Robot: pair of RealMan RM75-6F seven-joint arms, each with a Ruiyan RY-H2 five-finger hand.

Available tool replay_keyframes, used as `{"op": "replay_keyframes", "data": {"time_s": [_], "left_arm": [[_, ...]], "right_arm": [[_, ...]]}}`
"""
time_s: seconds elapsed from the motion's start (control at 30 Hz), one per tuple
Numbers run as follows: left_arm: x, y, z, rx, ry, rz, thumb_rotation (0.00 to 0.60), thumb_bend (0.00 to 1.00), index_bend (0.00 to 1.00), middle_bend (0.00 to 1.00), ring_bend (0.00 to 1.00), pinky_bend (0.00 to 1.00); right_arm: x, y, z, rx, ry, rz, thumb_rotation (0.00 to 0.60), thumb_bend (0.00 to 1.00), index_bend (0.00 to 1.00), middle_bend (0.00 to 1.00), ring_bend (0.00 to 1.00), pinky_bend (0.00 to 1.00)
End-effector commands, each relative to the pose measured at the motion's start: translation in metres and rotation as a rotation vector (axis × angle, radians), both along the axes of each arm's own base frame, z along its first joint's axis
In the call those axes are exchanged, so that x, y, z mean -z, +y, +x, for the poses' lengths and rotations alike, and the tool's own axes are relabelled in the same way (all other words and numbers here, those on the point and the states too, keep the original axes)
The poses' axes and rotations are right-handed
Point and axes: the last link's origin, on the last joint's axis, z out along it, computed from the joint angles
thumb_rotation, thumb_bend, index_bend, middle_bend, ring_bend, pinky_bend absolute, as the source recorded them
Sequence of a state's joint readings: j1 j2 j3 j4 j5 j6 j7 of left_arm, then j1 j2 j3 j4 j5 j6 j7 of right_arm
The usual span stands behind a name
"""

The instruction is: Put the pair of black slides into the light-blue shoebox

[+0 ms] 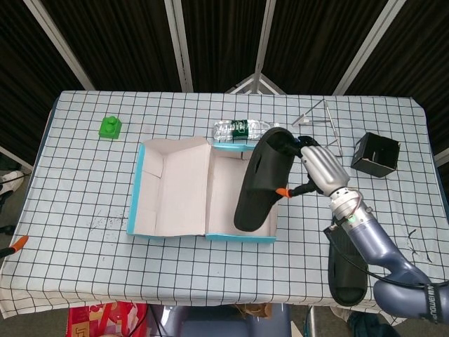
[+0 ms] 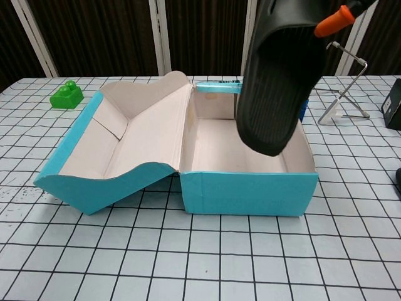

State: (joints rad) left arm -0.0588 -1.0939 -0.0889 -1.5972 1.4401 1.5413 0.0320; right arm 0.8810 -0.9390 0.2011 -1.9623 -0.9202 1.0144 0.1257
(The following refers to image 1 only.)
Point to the dark folding partition screen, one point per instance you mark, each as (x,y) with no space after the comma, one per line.
(122,35)

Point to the red patterned bag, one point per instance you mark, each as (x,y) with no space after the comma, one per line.
(101,321)

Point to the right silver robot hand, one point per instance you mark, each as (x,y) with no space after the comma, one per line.
(326,172)

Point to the brown paper bag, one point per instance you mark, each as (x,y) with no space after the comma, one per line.
(254,310)

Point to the white triangular screen foot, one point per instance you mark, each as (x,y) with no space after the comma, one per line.
(257,82)

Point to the dark blue chair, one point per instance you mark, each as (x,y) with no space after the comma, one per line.
(210,324)

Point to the white sneaker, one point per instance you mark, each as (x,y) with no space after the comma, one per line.
(10,179)

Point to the clear plastic water bottle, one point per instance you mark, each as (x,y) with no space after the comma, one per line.
(238,130)

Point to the black rubber slipper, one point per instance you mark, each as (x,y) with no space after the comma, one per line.
(259,175)
(345,282)

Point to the light blue shoe box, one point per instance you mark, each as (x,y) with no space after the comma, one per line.
(175,182)

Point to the small black box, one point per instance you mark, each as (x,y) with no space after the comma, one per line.
(372,165)

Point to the white black-grid tablecloth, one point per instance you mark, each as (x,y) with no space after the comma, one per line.
(70,175)

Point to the green toy building block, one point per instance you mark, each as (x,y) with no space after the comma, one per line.
(109,130)

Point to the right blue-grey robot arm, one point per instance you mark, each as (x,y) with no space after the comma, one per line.
(372,238)

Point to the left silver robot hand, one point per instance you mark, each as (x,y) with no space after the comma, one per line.
(15,245)

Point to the metal table leg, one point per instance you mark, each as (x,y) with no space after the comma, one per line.
(311,321)

